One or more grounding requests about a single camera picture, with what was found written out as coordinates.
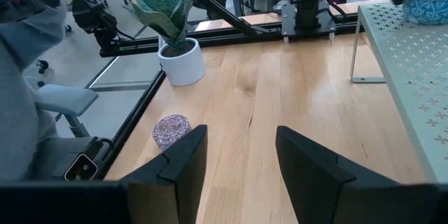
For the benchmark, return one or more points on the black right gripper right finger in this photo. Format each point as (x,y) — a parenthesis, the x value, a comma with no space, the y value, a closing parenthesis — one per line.
(315,182)

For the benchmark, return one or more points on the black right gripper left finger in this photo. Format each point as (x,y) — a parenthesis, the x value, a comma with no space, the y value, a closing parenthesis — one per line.
(185,168)

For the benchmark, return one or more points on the light blue patterned candle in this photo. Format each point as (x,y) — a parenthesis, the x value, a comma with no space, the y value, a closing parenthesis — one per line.
(427,3)

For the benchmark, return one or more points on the purple patterned candle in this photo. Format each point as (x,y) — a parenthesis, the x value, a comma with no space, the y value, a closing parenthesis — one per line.
(169,129)

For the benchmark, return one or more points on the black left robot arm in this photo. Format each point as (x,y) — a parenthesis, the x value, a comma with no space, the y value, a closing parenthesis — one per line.
(308,7)

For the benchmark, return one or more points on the green perforated metal shelf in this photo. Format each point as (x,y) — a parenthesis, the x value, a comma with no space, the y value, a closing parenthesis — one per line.
(409,77)

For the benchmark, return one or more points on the white plant pot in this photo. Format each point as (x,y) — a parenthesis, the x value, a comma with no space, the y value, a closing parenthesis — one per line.
(183,66)

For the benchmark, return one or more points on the black white-edged device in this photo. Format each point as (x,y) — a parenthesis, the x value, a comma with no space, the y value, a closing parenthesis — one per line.
(81,168)

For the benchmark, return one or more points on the grey office chair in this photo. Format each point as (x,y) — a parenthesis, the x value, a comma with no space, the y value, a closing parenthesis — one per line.
(66,98)

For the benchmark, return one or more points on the green snake plant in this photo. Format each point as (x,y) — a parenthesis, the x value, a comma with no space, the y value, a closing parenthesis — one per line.
(168,10)

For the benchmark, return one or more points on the person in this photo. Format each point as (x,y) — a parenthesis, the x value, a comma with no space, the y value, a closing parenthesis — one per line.
(21,94)

